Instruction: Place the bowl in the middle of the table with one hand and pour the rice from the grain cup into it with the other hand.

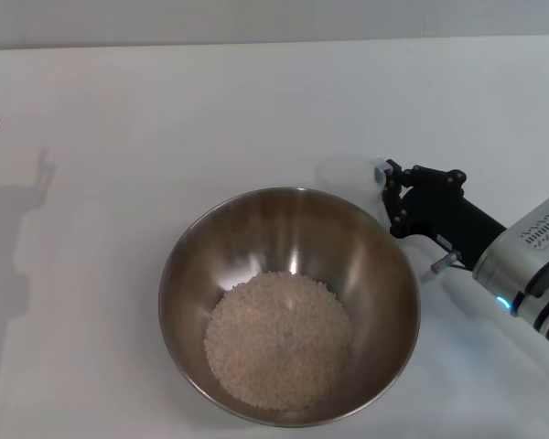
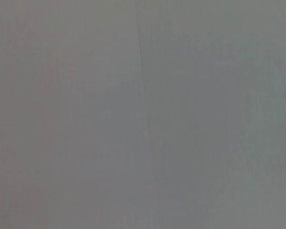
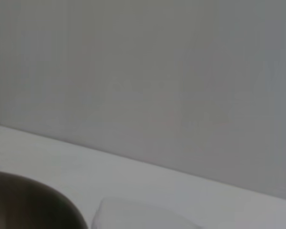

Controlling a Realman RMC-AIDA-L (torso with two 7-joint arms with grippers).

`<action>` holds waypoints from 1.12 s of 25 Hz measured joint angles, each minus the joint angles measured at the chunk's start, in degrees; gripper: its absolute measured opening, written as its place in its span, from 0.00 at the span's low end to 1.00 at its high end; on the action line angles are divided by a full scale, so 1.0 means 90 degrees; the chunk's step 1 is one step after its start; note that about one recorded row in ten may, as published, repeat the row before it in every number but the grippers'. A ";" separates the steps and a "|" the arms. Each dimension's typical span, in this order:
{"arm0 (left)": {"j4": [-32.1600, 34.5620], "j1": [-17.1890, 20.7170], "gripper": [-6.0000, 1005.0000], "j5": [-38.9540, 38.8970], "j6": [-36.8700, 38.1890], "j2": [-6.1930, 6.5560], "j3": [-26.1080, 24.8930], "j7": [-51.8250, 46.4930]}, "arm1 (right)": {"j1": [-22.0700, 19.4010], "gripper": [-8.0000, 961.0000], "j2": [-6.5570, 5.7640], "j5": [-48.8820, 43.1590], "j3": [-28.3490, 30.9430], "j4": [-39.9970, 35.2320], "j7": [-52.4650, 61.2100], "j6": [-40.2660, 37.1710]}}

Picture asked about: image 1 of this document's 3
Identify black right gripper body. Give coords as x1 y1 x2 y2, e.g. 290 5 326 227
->
404 166 507 272

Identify clear plastic measuring cup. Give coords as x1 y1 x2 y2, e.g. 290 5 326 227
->
314 154 386 205

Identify stainless steel mixing bowl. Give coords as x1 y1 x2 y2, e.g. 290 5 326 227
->
157 186 423 429

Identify white rice grains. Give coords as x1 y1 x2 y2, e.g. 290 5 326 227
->
203 271 356 412

